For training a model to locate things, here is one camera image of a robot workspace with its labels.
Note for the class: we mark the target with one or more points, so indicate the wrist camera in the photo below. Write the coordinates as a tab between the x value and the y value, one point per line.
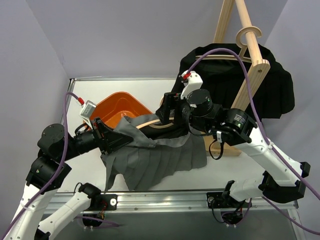
192	81
86	111

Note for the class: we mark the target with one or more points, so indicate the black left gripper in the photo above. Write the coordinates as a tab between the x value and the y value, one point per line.
101	136

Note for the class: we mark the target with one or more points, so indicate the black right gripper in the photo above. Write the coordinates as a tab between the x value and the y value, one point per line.
169	104

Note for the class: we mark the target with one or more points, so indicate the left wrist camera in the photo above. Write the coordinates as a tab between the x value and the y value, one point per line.
86	111

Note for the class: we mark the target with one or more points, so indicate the wooden hanger of black skirt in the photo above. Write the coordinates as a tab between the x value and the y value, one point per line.
249	51

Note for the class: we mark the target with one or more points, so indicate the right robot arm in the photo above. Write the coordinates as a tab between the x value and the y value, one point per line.
281	178

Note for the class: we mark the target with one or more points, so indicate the orange plastic basket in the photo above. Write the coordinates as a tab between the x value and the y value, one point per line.
118	105

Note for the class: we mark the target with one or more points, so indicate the aluminium rail table edge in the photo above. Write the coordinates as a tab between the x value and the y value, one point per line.
183	191

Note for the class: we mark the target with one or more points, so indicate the grey pleated skirt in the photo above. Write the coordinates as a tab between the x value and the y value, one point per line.
153	155

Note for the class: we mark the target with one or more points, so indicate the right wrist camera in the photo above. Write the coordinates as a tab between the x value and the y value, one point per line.
192	81

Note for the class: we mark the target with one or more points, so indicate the wooden hanger of grey skirt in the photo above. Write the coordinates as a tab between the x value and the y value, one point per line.
154	124

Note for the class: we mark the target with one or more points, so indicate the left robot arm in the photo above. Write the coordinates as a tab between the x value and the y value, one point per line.
47	174

